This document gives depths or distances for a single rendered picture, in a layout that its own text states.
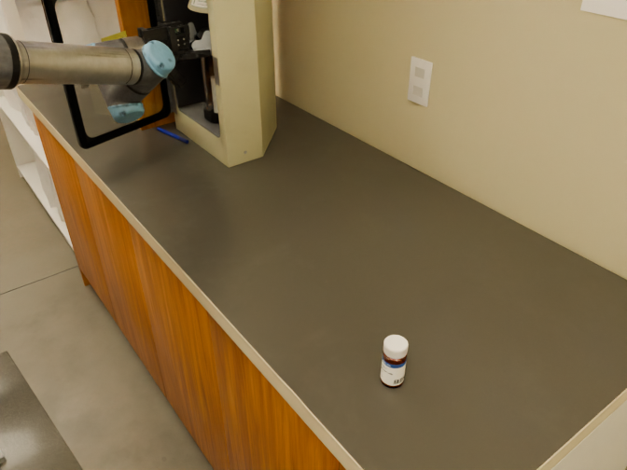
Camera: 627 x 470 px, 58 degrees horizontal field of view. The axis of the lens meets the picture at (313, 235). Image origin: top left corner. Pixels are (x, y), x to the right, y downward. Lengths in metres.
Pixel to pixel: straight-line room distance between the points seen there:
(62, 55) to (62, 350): 1.54
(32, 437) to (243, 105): 0.92
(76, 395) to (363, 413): 1.55
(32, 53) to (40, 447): 0.66
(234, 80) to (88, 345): 1.39
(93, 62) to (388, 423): 0.86
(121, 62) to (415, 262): 0.73
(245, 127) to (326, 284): 0.57
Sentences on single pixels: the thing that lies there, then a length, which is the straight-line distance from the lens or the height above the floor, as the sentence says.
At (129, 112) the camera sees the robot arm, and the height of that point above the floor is 1.15.
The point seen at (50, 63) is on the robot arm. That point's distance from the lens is 1.17.
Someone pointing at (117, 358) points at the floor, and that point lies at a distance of 2.39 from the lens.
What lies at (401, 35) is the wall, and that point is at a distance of 1.54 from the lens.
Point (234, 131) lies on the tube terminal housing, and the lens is 1.52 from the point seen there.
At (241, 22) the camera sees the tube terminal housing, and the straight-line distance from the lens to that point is 1.45.
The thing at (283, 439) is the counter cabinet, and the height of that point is 0.70.
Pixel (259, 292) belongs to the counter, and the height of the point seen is 0.94.
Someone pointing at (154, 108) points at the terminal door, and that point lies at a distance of 1.73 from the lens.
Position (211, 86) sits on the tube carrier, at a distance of 1.58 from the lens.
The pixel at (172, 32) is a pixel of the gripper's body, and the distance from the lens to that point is 1.49.
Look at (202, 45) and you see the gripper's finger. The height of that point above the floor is 1.24.
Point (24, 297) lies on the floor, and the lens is 2.84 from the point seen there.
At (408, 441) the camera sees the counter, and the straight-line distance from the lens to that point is 0.89.
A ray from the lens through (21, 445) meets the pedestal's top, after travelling 0.97.
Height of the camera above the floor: 1.66
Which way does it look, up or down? 35 degrees down
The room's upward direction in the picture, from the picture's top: straight up
